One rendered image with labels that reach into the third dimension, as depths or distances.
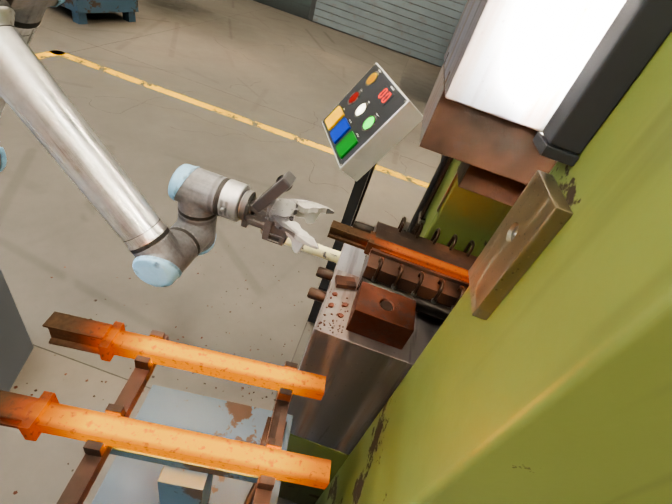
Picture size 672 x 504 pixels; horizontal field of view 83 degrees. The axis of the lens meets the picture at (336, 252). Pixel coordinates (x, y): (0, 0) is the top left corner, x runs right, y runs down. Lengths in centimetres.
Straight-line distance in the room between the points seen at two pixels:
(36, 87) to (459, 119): 70
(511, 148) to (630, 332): 41
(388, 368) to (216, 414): 36
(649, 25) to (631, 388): 30
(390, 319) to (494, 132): 37
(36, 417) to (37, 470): 107
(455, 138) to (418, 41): 807
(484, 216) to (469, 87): 50
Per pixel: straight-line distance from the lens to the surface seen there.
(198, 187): 89
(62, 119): 85
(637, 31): 46
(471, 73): 59
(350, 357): 79
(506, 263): 47
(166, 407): 89
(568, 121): 47
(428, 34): 869
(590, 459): 46
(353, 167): 120
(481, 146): 67
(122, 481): 84
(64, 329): 66
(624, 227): 37
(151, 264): 87
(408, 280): 82
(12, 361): 179
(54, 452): 168
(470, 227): 105
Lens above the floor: 150
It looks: 39 degrees down
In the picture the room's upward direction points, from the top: 19 degrees clockwise
